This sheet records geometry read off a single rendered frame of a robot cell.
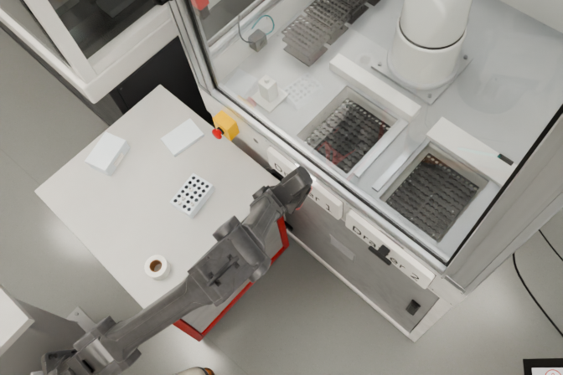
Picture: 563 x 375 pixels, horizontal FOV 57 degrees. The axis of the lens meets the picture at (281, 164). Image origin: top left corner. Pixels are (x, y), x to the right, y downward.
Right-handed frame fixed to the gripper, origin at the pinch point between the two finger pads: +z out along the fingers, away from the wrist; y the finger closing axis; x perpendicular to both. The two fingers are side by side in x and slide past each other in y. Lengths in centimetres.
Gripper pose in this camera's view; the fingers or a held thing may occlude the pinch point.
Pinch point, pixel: (306, 190)
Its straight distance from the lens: 149.4
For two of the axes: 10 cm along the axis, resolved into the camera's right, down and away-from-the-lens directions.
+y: 5.0, -8.1, -3.0
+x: -7.3, -5.8, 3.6
